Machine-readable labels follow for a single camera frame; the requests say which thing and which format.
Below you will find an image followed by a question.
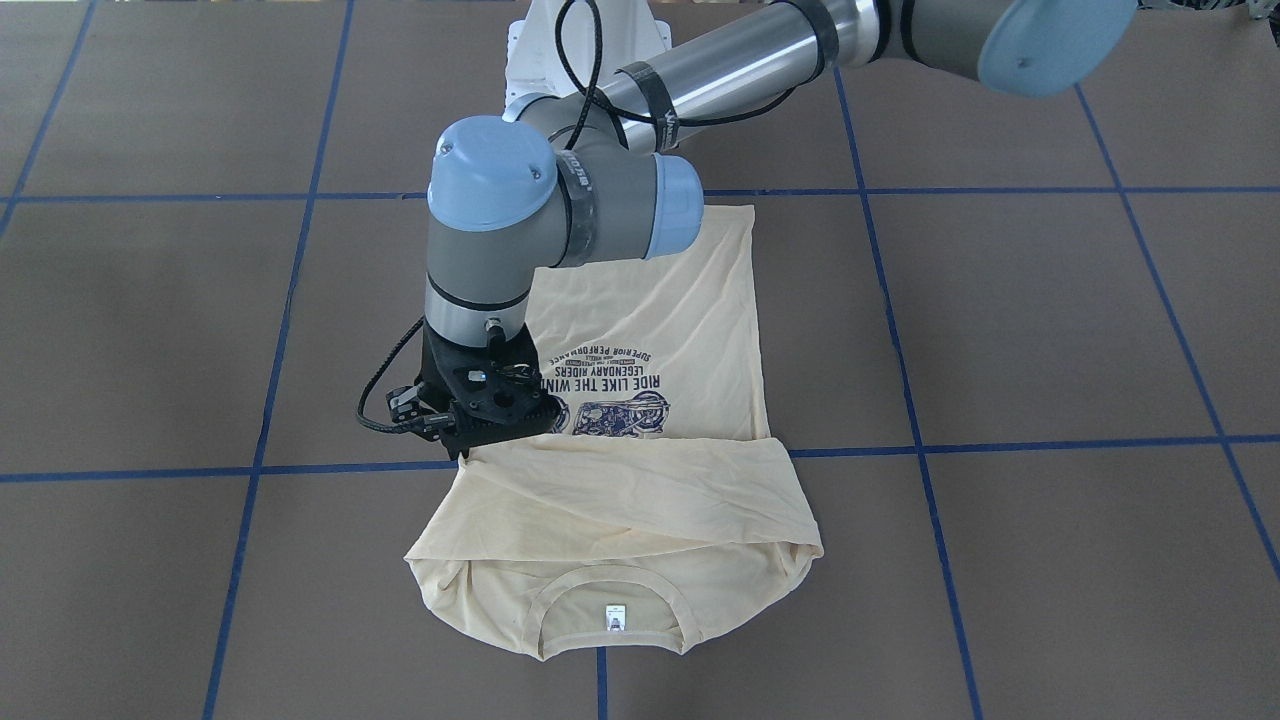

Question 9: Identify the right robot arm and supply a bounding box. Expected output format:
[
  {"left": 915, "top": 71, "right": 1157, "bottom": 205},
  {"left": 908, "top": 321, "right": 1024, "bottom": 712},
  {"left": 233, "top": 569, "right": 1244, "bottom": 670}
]
[{"left": 387, "top": 1, "right": 1137, "bottom": 457}]

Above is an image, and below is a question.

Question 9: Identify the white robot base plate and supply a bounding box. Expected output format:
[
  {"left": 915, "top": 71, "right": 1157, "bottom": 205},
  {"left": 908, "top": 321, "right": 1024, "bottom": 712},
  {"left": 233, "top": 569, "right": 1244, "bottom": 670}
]
[{"left": 506, "top": 1, "right": 673, "bottom": 104}]

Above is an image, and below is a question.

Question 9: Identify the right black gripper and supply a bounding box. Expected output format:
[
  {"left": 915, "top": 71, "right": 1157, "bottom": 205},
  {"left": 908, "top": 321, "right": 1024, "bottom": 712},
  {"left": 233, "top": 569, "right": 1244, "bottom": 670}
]
[{"left": 420, "top": 327, "right": 561, "bottom": 460}]

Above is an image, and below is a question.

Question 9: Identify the beige long-sleeve graphic shirt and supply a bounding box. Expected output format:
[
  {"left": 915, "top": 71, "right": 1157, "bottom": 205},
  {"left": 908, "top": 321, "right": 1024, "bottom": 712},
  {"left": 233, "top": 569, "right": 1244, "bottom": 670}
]
[{"left": 404, "top": 205, "right": 824, "bottom": 660}]

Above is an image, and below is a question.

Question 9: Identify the brown table mat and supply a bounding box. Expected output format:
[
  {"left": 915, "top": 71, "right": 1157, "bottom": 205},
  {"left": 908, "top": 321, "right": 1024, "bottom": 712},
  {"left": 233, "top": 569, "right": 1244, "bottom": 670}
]
[{"left": 3, "top": 1, "right": 1277, "bottom": 719}]

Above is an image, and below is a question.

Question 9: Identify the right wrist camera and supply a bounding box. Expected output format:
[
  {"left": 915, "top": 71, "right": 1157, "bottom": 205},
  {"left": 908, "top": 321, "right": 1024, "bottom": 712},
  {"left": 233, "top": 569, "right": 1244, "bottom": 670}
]
[{"left": 385, "top": 383, "right": 454, "bottom": 442}]

